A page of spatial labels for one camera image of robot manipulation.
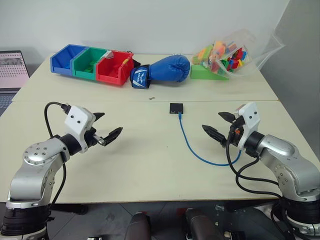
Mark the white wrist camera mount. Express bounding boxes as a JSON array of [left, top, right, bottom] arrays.
[[234, 101, 261, 151], [64, 105, 97, 153]]

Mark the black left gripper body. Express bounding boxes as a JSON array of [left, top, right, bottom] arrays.
[[83, 126, 105, 149]]

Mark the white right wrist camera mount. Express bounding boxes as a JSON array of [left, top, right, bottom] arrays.
[[234, 101, 261, 151]]

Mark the clear plastic piece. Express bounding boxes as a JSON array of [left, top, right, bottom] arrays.
[[100, 49, 115, 61]]

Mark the dark rounded shape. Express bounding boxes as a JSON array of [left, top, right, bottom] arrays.
[[184, 207, 219, 240], [127, 211, 152, 240]]

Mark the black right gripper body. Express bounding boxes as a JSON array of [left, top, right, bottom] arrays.
[[225, 114, 247, 148]]

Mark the blue cable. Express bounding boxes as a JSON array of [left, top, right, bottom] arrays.
[[177, 111, 243, 167]]

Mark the blue plastic storage bin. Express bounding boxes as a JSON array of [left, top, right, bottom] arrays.
[[49, 43, 87, 77]]

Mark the clear bag of colourful bricks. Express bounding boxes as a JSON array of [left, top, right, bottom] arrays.
[[190, 28, 286, 79]]

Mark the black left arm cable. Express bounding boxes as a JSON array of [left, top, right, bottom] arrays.
[[44, 101, 70, 211]]

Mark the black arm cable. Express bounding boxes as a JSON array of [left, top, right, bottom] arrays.
[[225, 129, 286, 201], [44, 101, 70, 211]]

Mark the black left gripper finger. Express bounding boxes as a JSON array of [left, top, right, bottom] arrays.
[[101, 126, 124, 147], [92, 112, 106, 124]]

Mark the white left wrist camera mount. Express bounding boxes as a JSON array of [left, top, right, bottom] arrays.
[[64, 105, 97, 153]]

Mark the small black box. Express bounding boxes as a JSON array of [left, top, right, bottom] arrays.
[[168, 102, 186, 115]]

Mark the green wedge block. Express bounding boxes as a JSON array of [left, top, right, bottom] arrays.
[[190, 64, 230, 82]]

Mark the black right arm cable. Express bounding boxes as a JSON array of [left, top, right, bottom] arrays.
[[225, 129, 286, 201]]

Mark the grey laptop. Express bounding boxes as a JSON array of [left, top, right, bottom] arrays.
[[0, 50, 31, 117]]

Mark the green plastic storage bin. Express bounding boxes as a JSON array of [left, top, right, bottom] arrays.
[[71, 46, 111, 81]]

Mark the red plastic storage bin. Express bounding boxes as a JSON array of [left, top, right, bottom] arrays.
[[95, 50, 135, 87]]

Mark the blue boxing glove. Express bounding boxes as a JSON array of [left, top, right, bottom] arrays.
[[129, 54, 192, 89]]

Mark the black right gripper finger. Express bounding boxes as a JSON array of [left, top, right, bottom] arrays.
[[201, 124, 228, 148], [217, 111, 236, 123]]

